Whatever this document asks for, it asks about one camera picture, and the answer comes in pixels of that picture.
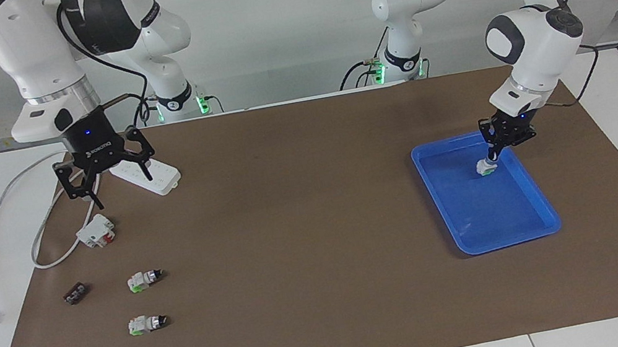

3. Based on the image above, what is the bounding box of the white red switch block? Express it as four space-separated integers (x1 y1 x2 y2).
73 211 119 252

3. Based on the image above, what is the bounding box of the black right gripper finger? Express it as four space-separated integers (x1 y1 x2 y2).
51 153 106 217
113 123 161 187

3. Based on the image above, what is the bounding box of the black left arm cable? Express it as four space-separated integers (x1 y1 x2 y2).
434 0 608 126

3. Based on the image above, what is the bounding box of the brown table mat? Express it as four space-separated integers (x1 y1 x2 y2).
0 46 618 347

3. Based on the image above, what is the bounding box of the blue plastic tray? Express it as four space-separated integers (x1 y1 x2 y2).
409 120 565 263

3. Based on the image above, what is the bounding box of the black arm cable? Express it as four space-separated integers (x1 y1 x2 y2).
434 0 608 126
54 0 157 138

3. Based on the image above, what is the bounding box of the black terminal block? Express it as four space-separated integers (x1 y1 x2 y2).
61 283 90 307

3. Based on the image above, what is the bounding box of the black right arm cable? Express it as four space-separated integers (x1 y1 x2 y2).
54 0 157 138

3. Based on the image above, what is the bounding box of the black base cable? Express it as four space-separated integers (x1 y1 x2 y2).
135 94 160 127
332 29 398 92

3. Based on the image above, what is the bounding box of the white power strip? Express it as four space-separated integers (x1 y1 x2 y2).
106 149 185 204

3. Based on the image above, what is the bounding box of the white green selector switch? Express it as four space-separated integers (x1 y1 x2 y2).
474 155 500 178
127 311 170 338
126 267 167 294

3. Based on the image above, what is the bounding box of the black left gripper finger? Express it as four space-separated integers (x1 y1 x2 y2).
492 123 541 160
476 115 507 166

